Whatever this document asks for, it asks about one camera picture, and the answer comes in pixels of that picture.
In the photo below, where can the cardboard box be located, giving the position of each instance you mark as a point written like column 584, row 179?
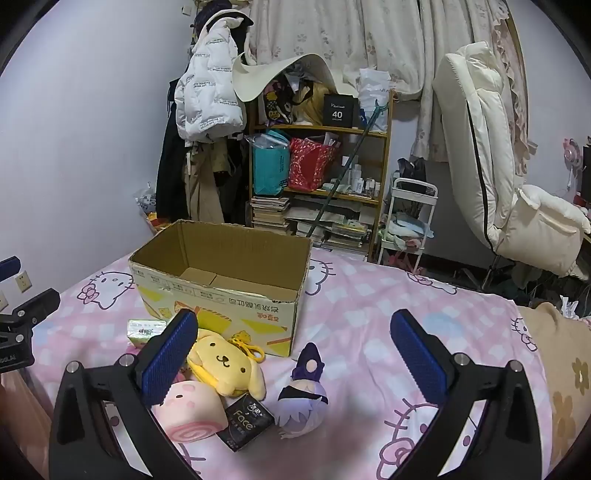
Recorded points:
column 221, row 300

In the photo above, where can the pink fan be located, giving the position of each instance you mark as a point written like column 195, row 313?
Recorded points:
column 572, row 151

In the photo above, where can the yellow dog plush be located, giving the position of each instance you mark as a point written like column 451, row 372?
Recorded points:
column 221, row 357

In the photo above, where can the crumpled white paper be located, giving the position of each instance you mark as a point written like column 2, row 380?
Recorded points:
column 570, row 308

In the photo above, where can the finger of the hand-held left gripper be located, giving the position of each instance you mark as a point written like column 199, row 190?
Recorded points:
column 37, row 304
column 9, row 267

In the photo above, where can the stack of books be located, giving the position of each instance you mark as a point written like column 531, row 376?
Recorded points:
column 270, row 212

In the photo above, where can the green tissue packet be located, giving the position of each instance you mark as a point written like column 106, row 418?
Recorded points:
column 143, row 330

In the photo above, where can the teal bag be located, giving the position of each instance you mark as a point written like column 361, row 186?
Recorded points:
column 270, row 168

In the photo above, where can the white plastic bag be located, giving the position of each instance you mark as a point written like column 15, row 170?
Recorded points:
column 374, row 87

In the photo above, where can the cream wide brim hat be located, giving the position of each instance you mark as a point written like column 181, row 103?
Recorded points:
column 249, row 78

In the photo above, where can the white trolley cart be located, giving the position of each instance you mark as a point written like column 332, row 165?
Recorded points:
column 431, row 203

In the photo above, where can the beige floral blanket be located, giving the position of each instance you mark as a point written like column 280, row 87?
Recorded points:
column 563, row 350

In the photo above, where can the wooden shelf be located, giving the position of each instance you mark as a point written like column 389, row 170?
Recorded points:
column 332, row 130

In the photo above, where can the white puffer jacket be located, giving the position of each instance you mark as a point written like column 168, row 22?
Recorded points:
column 207, row 83

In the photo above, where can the dark coat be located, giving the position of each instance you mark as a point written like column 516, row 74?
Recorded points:
column 168, row 175

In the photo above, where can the dark printed bag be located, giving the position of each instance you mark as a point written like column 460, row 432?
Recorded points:
column 277, row 104

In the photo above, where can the wall socket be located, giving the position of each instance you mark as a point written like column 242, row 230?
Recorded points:
column 21, row 281

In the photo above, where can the black bag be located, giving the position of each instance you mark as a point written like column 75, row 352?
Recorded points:
column 411, row 168

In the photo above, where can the purple witch doll plush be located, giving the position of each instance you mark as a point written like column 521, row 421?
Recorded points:
column 300, row 397

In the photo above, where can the plastic bag of toys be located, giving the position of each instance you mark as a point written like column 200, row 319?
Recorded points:
column 147, row 203

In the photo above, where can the tan bag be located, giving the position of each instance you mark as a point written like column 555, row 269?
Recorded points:
column 311, row 101

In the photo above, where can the black box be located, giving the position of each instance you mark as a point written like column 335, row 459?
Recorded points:
column 339, row 113

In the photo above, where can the pink roll cake plush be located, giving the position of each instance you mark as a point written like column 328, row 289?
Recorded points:
column 189, row 410

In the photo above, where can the pink cat print bed sheet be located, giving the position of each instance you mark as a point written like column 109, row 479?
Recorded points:
column 360, row 314

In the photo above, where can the beige coat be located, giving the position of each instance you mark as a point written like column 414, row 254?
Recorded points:
column 203, row 184

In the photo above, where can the green pole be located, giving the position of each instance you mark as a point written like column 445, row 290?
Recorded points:
column 358, row 147

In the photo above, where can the black tissue packet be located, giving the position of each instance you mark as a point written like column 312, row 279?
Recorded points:
column 244, row 424

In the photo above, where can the group of toiletry bottles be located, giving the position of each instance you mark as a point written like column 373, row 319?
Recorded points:
column 358, row 177

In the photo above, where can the pile of magazines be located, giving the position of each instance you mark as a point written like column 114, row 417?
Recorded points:
column 337, row 230

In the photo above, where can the wooden bed frame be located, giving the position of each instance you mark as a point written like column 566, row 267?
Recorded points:
column 23, row 415

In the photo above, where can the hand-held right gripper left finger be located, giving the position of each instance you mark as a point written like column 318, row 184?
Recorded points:
column 168, row 355

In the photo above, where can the red patterned bag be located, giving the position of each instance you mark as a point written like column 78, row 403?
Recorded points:
column 307, row 164

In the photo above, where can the floral curtain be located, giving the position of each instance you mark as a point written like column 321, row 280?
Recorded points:
column 369, row 27

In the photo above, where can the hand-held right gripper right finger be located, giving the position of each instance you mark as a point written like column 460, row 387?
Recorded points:
column 418, row 355

